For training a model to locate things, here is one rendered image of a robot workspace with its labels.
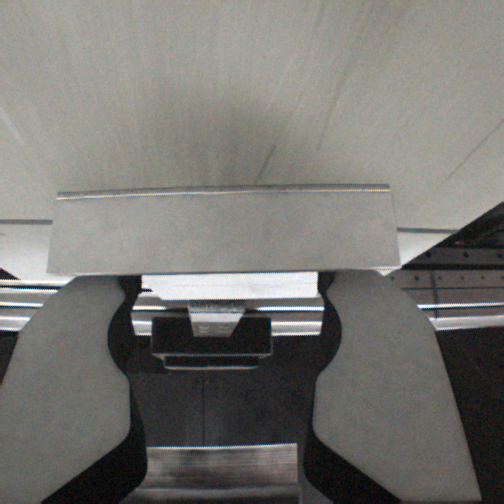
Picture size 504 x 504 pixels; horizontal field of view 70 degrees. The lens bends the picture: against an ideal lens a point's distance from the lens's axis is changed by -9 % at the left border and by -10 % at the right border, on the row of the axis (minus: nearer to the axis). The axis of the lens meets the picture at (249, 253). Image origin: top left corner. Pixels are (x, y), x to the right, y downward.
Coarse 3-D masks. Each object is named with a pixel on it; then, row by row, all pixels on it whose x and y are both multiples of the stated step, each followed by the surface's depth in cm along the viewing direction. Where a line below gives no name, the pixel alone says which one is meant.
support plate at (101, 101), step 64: (0, 0) 4; (64, 0) 4; (128, 0) 5; (192, 0) 5; (256, 0) 5; (320, 0) 5; (384, 0) 5; (448, 0) 4; (0, 64) 5; (64, 64) 6; (128, 64) 6; (192, 64) 6; (256, 64) 6; (320, 64) 6; (384, 64) 6; (448, 64) 6; (0, 128) 7; (64, 128) 7; (128, 128) 7; (192, 128) 7; (256, 128) 7; (320, 128) 7; (384, 128) 7; (448, 128) 7; (0, 192) 9; (448, 192) 10; (0, 256) 15
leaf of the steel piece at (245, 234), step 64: (64, 192) 10; (128, 192) 10; (192, 192) 10; (256, 192) 10; (320, 192) 10; (384, 192) 10; (64, 256) 9; (128, 256) 9; (192, 256) 9; (256, 256) 9; (320, 256) 9; (384, 256) 9
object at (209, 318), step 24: (192, 312) 24; (216, 312) 25; (240, 312) 25; (168, 336) 38; (192, 336) 38; (216, 336) 38; (240, 336) 39; (264, 336) 39; (168, 360) 38; (192, 360) 38; (216, 360) 39; (240, 360) 39
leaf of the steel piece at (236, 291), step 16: (160, 288) 19; (176, 288) 19; (192, 288) 19; (208, 288) 19; (224, 288) 19; (240, 288) 20; (256, 288) 20; (272, 288) 20; (288, 288) 20; (304, 288) 20
